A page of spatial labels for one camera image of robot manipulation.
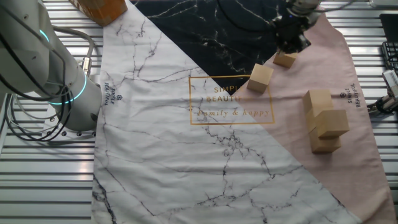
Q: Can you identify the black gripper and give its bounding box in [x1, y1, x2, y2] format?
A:
[269, 11, 315, 56]

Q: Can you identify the light wooden cube block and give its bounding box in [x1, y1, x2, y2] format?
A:
[306, 108, 318, 133]
[315, 108, 351, 140]
[272, 51, 299, 69]
[309, 127, 342, 154]
[303, 89, 334, 115]
[246, 63, 274, 94]

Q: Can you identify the grey flat device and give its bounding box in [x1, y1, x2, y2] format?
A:
[369, 0, 398, 9]

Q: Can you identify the black flat panel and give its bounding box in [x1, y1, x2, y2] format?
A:
[379, 13, 398, 43]

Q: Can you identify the black keyboard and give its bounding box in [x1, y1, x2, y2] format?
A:
[381, 40, 398, 75]

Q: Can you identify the marble pattern table cloth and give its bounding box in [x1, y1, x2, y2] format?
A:
[90, 0, 397, 224]

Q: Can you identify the brown cardboard box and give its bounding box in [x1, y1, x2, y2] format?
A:
[68, 0, 129, 27]

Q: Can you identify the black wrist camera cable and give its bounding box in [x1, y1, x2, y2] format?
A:
[216, 0, 355, 34]

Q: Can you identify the silver side camera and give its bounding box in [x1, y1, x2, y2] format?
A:
[381, 70, 398, 100]

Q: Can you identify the black side camera cable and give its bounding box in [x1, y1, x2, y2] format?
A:
[374, 95, 398, 114]

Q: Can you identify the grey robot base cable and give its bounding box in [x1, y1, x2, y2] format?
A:
[54, 26, 96, 77]

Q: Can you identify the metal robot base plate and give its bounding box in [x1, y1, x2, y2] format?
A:
[40, 108, 97, 141]

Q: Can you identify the black cable bundle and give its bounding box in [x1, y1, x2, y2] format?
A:
[0, 6, 74, 144]

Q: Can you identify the white cable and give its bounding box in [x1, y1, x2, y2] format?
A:
[2, 93, 50, 121]

